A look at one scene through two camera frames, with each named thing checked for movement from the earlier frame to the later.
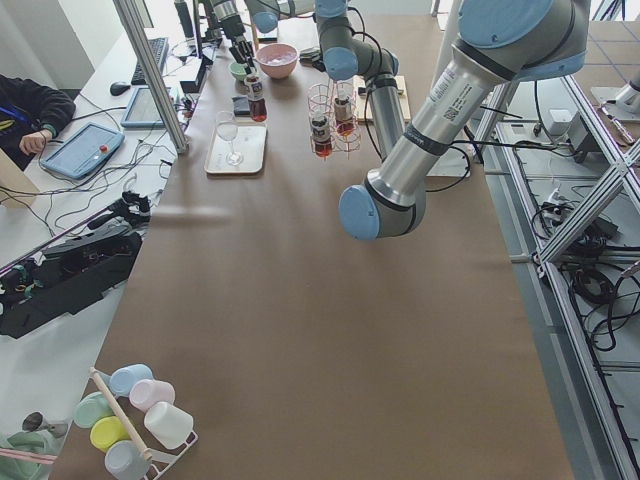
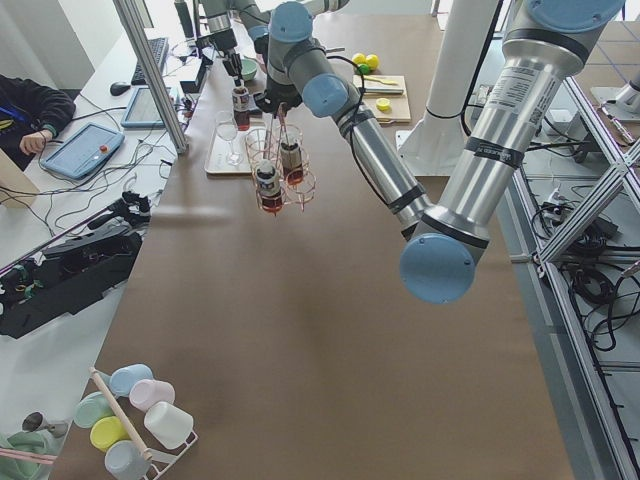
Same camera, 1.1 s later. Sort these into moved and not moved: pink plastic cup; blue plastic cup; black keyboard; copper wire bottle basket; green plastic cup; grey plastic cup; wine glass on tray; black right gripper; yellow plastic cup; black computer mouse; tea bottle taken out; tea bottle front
Moved: copper wire bottle basket; black right gripper; tea bottle front; tea bottle taken out
Not moved: wine glass on tray; black computer mouse; green plastic cup; pink plastic cup; blue plastic cup; black keyboard; yellow plastic cup; grey plastic cup
